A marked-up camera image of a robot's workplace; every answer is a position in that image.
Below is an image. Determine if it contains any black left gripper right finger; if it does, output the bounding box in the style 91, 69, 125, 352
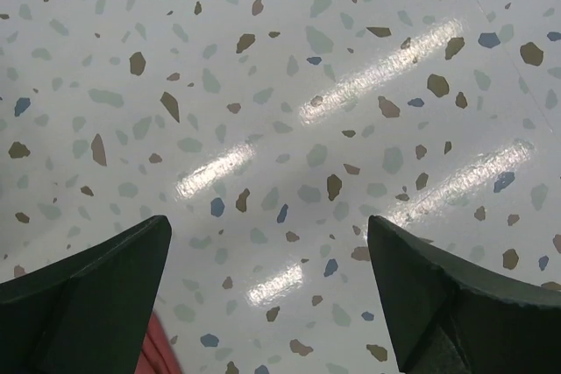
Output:
367, 215, 560, 373

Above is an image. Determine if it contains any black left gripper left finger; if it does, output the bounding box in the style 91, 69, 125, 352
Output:
1, 215, 172, 373

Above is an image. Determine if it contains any folded red t shirt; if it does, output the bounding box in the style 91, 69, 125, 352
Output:
134, 312, 182, 374

